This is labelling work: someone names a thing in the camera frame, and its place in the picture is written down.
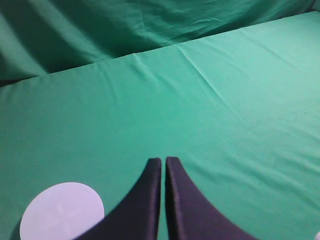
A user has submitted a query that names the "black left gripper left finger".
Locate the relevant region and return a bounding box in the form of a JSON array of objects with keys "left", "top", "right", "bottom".
[{"left": 76, "top": 158, "right": 162, "bottom": 240}]

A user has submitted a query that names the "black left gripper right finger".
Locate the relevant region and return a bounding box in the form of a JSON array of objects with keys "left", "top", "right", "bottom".
[{"left": 165, "top": 156, "right": 255, "bottom": 240}]

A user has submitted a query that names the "white dimpled ball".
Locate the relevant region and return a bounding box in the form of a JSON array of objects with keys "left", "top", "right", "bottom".
[{"left": 314, "top": 232, "right": 320, "bottom": 240}]

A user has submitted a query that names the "white round plate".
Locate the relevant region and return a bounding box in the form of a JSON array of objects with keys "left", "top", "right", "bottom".
[{"left": 19, "top": 182, "right": 105, "bottom": 240}]

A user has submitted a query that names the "green table cloth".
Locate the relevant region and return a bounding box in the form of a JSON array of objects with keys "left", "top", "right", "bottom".
[{"left": 0, "top": 11, "right": 320, "bottom": 240}]

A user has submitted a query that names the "green backdrop curtain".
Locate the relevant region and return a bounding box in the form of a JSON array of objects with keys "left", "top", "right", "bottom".
[{"left": 0, "top": 0, "right": 320, "bottom": 87}]

